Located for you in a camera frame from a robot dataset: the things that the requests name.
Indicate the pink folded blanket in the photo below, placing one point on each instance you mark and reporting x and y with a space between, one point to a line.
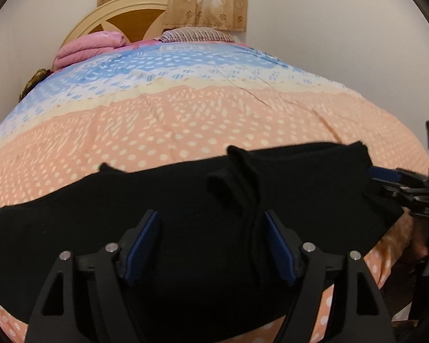
87 48

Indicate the bed with polka dot sheet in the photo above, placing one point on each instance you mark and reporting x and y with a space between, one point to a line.
186 114

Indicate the striped pillow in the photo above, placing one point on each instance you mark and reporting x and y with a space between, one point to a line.
196 34

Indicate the brown patterned bag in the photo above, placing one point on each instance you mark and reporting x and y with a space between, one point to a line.
32 84

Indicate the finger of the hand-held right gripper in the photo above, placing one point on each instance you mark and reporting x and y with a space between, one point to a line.
384 175
396 193

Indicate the cream wooden headboard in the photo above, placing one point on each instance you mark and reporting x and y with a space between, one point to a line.
128 14

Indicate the beige floral curtain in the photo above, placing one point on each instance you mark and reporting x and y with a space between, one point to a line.
207 3

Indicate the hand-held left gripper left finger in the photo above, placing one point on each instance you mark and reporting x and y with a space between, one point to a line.
140 246

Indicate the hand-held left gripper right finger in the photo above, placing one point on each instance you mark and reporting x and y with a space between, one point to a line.
280 250

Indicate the black pants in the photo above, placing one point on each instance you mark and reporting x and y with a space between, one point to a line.
164 228

